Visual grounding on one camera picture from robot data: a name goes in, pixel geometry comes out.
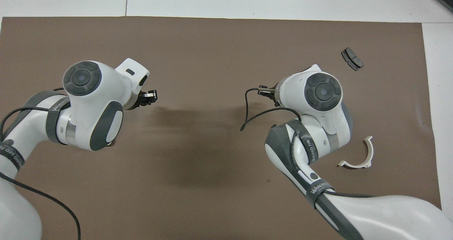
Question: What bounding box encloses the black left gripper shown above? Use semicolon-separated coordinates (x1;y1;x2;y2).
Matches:
133;90;159;110

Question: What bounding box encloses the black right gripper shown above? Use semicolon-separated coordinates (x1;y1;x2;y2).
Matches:
258;85;280;106

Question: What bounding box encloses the brown table mat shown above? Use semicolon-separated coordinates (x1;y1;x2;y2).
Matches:
0;16;442;240

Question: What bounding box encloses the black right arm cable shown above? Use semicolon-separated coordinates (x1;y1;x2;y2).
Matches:
240;88;301;131

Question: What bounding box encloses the dark grey brake pad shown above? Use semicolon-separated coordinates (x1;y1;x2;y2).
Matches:
341;47;364;71

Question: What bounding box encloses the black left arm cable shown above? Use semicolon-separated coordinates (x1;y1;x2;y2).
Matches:
0;88;81;240

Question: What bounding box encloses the white curved plastic bracket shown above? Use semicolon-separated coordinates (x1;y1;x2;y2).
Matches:
338;136;374;169

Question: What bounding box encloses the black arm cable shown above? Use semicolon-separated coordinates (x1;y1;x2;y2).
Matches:
240;88;301;131
0;88;81;240

